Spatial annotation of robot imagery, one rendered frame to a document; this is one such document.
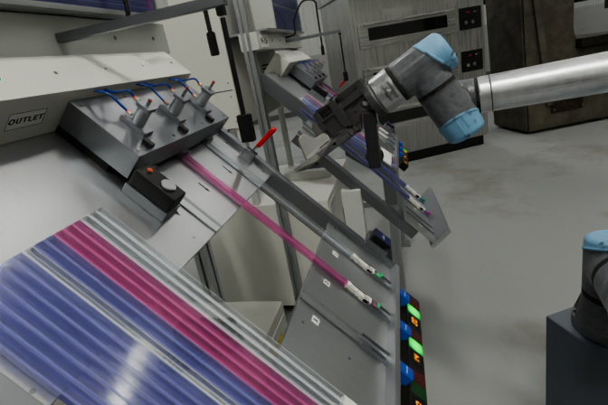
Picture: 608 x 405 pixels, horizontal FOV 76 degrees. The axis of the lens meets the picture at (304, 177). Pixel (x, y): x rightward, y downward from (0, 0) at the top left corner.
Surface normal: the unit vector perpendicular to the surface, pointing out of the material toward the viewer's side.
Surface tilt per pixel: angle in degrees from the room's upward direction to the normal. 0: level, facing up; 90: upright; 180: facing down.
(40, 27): 90
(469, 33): 90
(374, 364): 47
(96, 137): 90
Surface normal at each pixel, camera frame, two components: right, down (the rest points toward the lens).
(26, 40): 0.96, -0.10
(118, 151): -0.22, 0.32
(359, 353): 0.58, -0.72
